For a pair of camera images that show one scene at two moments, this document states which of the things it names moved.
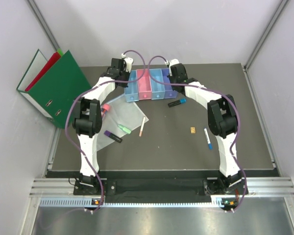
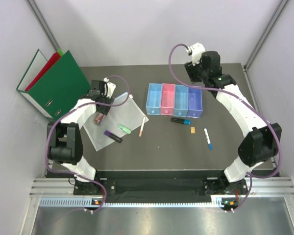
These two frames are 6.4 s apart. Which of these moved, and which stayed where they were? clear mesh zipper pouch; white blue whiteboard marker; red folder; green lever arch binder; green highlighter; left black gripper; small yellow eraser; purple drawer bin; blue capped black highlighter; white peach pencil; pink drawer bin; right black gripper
Moved: purple drawer bin; pink drawer bin; blue capped black highlighter; right black gripper; left black gripper
Stayed: white peach pencil; green highlighter; clear mesh zipper pouch; red folder; white blue whiteboard marker; green lever arch binder; small yellow eraser
